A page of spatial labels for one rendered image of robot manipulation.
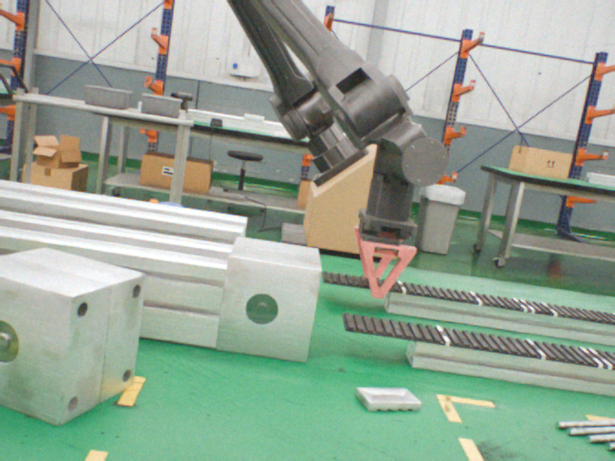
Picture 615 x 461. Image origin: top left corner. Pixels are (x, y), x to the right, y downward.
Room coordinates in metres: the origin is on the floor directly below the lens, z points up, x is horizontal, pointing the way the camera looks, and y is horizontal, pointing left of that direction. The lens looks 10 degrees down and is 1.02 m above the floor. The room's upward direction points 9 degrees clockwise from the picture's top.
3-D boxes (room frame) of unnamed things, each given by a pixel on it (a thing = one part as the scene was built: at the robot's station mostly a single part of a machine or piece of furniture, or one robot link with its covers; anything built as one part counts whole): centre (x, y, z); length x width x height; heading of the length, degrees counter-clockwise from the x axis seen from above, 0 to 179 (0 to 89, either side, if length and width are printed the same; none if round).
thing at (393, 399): (0.56, -0.09, 0.78); 0.05 x 0.03 x 0.01; 110
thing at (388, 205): (0.87, -0.10, 0.92); 0.10 x 0.07 x 0.07; 2
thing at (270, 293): (0.69, 0.03, 0.83); 0.12 x 0.09 x 0.10; 3
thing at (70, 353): (0.50, 0.18, 0.83); 0.11 x 0.10 x 0.10; 162
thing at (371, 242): (0.85, -0.10, 0.85); 0.07 x 0.07 x 0.09; 2
